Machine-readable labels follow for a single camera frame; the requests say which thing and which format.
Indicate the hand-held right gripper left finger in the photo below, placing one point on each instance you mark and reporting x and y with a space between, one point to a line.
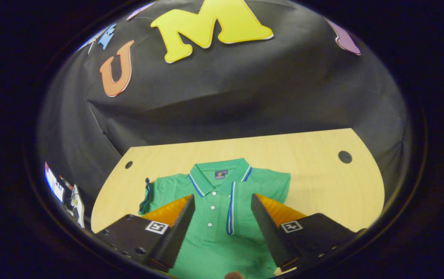
175 236

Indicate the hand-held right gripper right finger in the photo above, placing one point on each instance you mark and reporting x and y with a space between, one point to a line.
270 232

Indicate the green T-shirt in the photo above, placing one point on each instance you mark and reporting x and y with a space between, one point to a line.
222 248

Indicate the blue edged white panel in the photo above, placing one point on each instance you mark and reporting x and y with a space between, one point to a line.
53 182

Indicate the black backdrop cloth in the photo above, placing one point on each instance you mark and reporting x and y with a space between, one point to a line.
245 89

